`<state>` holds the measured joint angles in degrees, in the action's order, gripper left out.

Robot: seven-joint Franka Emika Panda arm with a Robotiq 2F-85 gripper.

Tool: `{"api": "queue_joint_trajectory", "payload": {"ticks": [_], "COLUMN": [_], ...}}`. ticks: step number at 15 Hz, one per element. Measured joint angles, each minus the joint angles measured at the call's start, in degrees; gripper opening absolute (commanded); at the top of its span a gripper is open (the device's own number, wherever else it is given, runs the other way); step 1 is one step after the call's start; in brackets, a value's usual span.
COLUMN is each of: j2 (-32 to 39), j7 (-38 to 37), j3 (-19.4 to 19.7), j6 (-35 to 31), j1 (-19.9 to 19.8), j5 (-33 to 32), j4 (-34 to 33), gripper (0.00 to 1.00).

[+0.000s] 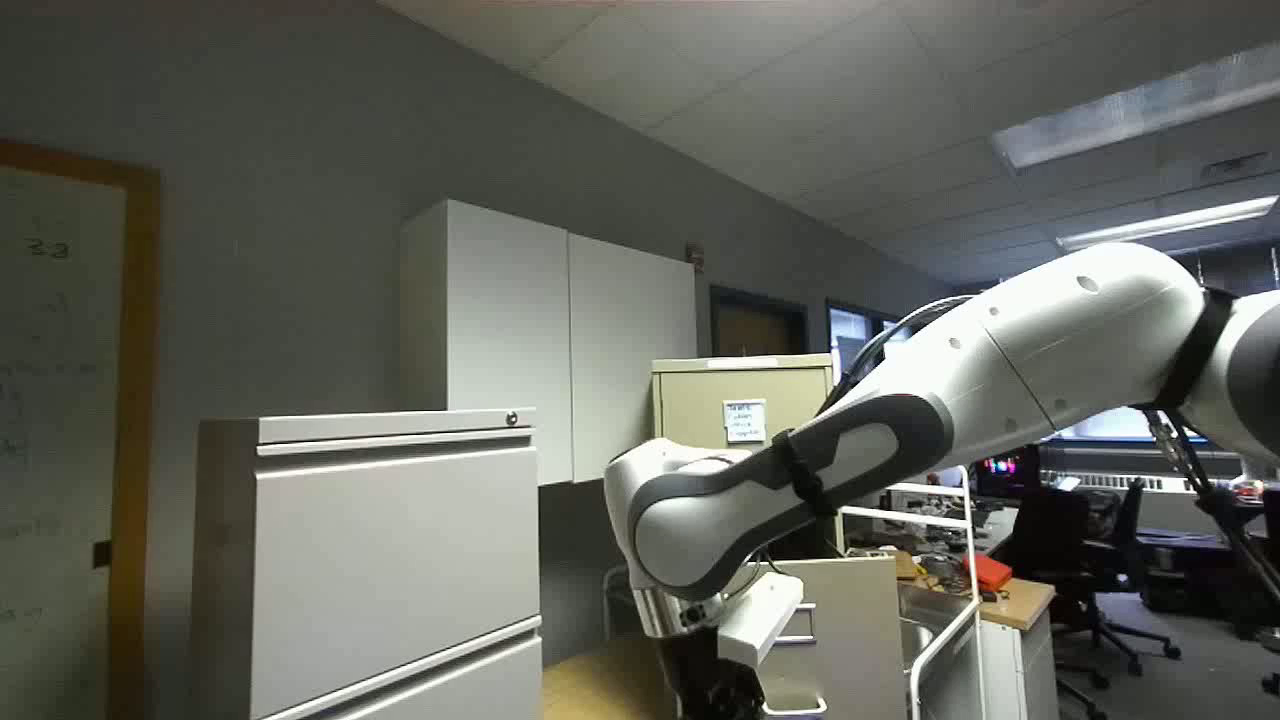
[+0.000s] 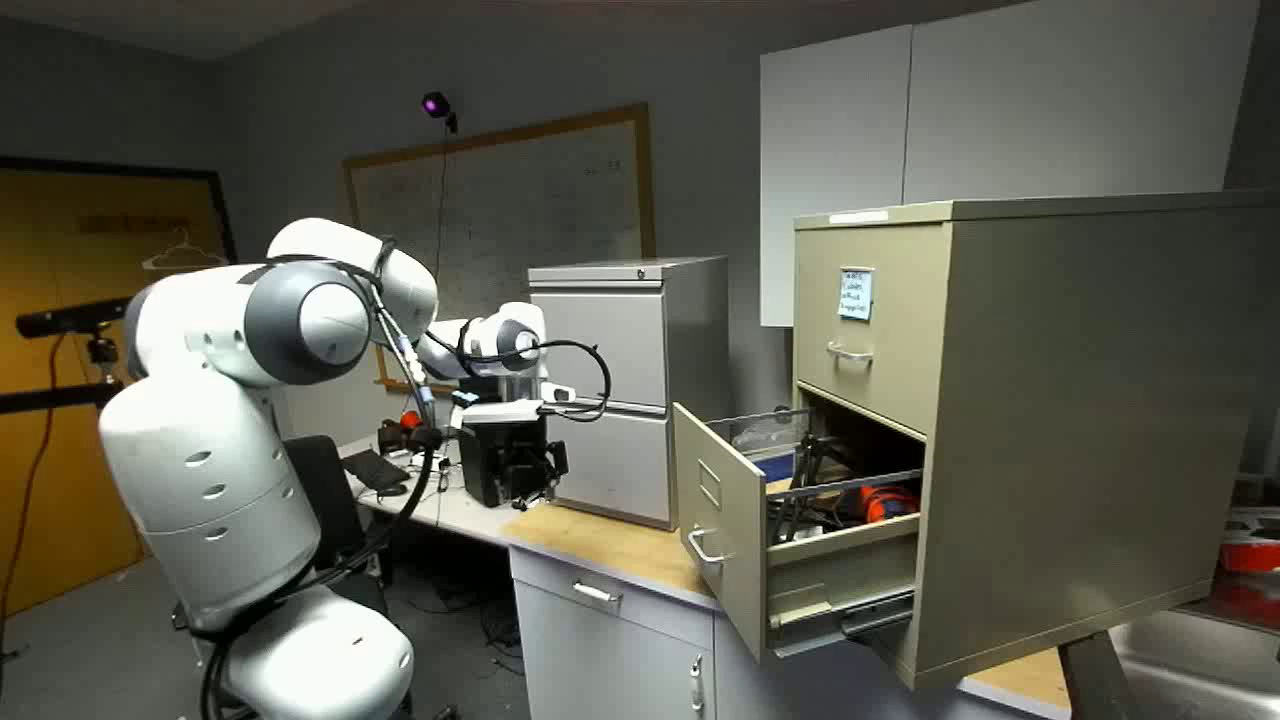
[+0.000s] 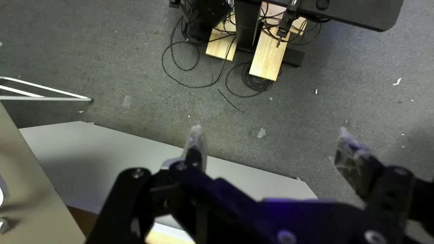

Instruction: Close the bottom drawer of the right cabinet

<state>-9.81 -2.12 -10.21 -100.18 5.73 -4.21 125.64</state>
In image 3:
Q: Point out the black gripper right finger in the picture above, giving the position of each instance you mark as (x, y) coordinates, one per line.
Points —
(393, 194)

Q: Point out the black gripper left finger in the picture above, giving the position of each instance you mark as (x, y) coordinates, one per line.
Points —
(139, 197)

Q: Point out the beige cabinet front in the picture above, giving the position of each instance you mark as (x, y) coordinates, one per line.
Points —
(33, 209)

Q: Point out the grey upper open drawer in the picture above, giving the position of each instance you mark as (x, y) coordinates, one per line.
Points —
(33, 105)

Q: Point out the wooden plank left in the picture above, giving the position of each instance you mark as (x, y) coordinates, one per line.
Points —
(223, 40)

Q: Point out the wooden plank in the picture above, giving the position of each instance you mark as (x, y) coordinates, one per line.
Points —
(271, 48)
(223, 40)

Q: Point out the black desk top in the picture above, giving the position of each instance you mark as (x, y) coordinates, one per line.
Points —
(379, 16)

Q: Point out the wooden plank right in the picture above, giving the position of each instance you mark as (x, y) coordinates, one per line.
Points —
(271, 48)

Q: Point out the black stand column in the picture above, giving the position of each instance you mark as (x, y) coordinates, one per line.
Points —
(247, 17)

